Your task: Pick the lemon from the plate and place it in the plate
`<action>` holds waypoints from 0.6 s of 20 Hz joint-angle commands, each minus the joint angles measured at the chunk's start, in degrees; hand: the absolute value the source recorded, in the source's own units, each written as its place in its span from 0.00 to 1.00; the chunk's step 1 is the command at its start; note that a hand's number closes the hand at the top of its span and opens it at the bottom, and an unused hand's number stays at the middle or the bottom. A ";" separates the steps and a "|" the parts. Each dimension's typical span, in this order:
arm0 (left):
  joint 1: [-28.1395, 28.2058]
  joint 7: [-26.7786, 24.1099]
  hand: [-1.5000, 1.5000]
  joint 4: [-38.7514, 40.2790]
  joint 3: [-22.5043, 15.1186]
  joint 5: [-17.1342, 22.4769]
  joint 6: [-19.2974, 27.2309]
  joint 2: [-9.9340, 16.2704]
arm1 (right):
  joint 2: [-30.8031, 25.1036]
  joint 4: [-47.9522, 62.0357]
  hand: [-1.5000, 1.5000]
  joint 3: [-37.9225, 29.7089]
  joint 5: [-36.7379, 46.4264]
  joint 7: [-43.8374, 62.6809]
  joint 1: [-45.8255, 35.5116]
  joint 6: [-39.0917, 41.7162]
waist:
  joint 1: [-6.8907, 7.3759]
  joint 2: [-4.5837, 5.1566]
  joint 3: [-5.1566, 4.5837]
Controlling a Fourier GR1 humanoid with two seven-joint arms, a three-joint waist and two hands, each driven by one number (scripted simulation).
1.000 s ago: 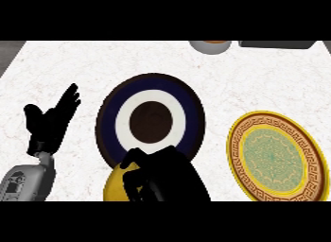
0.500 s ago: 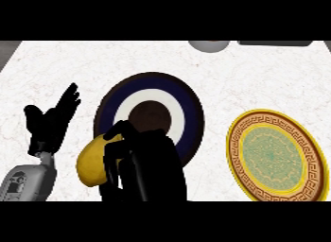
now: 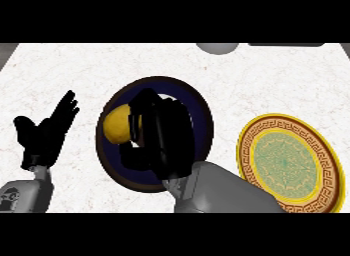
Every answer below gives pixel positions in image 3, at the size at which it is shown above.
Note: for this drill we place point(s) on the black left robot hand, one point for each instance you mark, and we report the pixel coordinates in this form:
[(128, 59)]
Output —
[(44, 136)]

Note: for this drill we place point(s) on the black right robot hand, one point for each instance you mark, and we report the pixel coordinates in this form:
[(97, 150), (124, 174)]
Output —
[(169, 140)]

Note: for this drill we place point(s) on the yellow lemon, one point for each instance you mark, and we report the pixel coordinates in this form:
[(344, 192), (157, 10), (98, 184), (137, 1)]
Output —
[(116, 125)]

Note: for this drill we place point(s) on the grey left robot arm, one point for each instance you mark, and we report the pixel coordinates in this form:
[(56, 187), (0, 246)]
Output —
[(26, 195)]

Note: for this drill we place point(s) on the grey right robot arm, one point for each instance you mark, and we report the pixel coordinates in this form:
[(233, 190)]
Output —
[(221, 191)]

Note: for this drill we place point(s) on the dark blue plate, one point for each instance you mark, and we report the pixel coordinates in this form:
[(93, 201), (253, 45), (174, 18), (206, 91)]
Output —
[(200, 120)]

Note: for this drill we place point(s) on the yellow patterned plate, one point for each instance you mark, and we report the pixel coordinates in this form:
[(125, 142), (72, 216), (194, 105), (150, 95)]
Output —
[(284, 161)]

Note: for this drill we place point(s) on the grey round object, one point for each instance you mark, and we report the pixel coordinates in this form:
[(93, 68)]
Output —
[(217, 47)]

